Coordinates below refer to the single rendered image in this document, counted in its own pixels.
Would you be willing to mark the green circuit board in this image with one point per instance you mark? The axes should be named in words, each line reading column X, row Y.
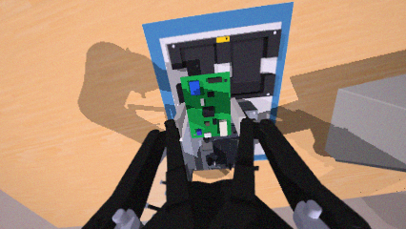
column 208, row 103

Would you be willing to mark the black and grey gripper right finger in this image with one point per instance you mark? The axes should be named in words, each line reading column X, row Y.
column 314, row 205

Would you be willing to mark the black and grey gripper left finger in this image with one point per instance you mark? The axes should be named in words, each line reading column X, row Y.
column 124, row 208

